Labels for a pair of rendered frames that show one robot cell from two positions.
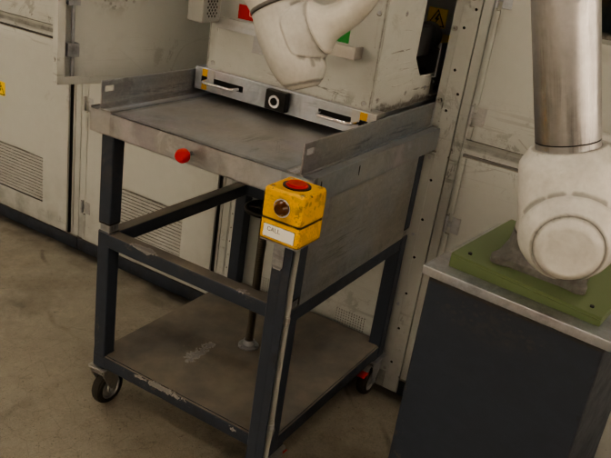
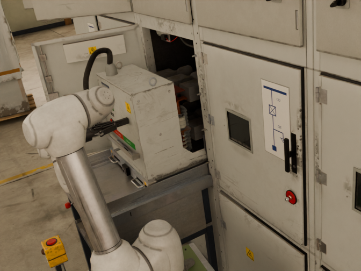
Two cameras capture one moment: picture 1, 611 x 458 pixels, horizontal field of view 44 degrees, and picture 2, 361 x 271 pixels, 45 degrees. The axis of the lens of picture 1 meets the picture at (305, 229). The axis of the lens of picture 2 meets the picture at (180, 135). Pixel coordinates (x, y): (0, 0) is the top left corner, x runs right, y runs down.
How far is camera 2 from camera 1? 161 cm
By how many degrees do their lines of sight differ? 33
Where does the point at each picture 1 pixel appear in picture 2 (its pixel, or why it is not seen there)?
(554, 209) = not seen: outside the picture
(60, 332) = not seen: hidden behind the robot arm
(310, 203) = (50, 251)
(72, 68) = not seen: hidden behind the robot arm
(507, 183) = (234, 209)
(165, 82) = (93, 158)
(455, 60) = (208, 144)
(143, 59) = (101, 140)
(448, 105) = (211, 165)
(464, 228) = (227, 227)
